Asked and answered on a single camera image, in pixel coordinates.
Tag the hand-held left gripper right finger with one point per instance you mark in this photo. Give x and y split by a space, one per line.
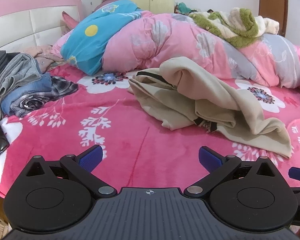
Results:
210 158

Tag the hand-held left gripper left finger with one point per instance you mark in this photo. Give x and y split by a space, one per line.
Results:
91 158

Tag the beige zip jacket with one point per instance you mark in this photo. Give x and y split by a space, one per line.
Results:
215 97

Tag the pink floral bed blanket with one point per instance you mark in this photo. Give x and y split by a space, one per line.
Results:
65 135

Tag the blue jeans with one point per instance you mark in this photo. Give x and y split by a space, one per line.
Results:
40 82

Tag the pale pink garment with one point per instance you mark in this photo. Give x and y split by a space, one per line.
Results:
45 57

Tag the blue pillow yellow dot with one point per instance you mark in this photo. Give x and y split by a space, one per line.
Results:
90 42

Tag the grey garment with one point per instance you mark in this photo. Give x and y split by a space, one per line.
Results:
12 72

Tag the pink floral quilt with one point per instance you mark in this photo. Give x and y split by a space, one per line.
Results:
165 42

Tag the green and cream fleece garment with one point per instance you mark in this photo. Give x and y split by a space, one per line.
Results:
240 30

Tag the black garment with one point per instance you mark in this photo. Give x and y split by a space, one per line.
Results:
0 60

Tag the pink pillow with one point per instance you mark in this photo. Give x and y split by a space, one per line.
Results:
70 20

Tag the pink and white headboard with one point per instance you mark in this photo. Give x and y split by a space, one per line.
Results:
27 22

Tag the teal cloth pile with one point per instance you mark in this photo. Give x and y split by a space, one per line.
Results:
183 7

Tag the brown wooden door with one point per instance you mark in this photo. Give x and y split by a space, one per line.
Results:
272 0

